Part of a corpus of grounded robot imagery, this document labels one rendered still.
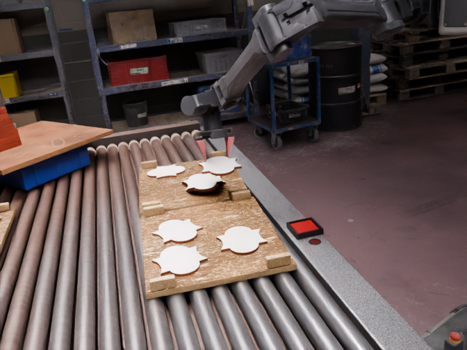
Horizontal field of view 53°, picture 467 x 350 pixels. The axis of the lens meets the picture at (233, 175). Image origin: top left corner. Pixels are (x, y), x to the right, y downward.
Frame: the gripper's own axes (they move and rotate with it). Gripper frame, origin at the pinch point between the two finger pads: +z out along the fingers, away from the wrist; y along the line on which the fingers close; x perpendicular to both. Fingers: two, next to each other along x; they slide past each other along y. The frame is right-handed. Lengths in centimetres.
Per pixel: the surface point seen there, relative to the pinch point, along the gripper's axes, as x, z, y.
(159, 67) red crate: 408, -63, 4
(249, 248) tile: -34.1, 18.9, 0.5
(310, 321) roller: -60, 27, 6
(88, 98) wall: 473, -39, -85
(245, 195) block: -4.9, 11.7, 6.7
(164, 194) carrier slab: 9.9, 10.5, -17.3
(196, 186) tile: 3.6, 8.2, -7.1
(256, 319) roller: -56, 26, -4
